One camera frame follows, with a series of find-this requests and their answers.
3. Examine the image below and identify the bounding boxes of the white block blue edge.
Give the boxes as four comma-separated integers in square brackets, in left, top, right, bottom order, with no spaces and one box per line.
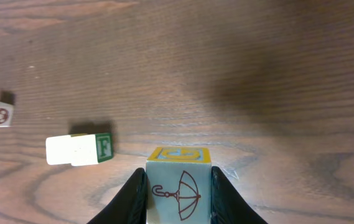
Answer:
[45,133,86,165]

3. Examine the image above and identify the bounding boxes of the white block red bug drawing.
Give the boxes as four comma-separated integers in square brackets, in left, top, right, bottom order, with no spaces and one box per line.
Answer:
[70,133,114,166]

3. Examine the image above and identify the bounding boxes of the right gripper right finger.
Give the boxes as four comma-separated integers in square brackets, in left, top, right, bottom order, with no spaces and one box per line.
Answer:
[210,166,267,224]

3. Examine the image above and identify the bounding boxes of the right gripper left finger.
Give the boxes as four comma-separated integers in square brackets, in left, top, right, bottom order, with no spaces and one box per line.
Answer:
[88,167,148,224]

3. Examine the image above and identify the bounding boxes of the acorn picture wooden block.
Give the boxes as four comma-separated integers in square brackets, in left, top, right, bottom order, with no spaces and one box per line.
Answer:
[146,146,212,224]

